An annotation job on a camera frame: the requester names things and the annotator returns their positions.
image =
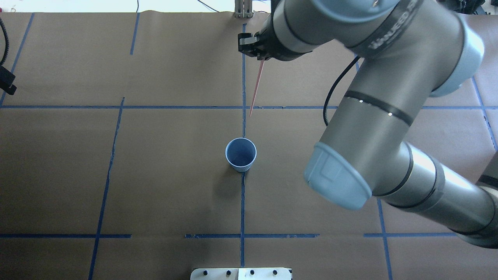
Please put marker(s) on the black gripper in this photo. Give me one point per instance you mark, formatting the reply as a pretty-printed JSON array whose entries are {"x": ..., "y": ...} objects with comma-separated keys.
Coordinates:
[{"x": 267, "y": 43}]

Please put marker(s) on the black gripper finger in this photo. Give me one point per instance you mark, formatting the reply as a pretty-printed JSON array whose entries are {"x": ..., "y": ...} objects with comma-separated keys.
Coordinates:
[{"x": 7, "y": 81}]

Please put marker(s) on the pink chopstick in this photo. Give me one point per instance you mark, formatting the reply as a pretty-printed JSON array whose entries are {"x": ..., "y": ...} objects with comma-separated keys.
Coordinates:
[{"x": 256, "y": 87}]

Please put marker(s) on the blue ribbed cup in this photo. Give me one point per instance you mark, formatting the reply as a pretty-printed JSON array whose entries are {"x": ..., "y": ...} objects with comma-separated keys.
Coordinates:
[{"x": 241, "y": 153}]

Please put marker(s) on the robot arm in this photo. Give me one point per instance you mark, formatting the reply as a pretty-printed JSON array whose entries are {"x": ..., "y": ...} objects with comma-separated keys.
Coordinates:
[{"x": 412, "y": 50}]

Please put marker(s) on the aluminium frame post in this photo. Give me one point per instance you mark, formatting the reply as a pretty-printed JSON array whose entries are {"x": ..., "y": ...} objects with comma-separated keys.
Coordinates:
[{"x": 243, "y": 9}]

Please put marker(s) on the white pedestal base plate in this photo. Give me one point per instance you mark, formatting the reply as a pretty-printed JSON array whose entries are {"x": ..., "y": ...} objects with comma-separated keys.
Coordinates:
[{"x": 269, "y": 273}]

